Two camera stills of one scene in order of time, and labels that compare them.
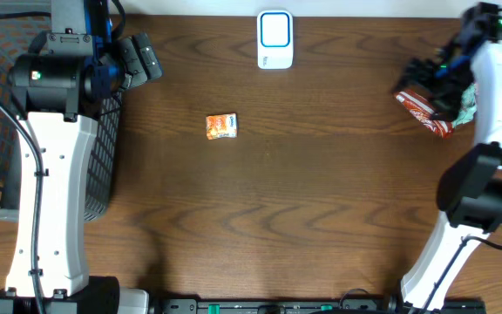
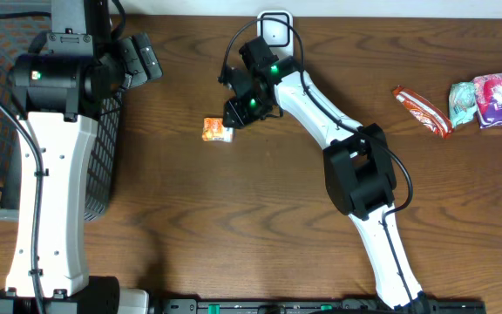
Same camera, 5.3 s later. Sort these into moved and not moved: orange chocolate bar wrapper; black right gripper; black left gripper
Moved: black right gripper
Not moved: orange chocolate bar wrapper; black left gripper
